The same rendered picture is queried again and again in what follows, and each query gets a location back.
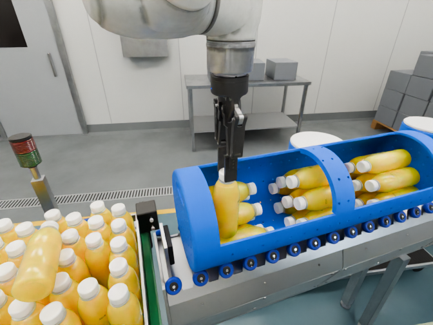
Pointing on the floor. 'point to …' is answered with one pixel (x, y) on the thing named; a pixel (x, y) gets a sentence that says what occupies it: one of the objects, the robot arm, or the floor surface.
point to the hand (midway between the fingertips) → (227, 163)
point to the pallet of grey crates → (406, 95)
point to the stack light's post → (44, 193)
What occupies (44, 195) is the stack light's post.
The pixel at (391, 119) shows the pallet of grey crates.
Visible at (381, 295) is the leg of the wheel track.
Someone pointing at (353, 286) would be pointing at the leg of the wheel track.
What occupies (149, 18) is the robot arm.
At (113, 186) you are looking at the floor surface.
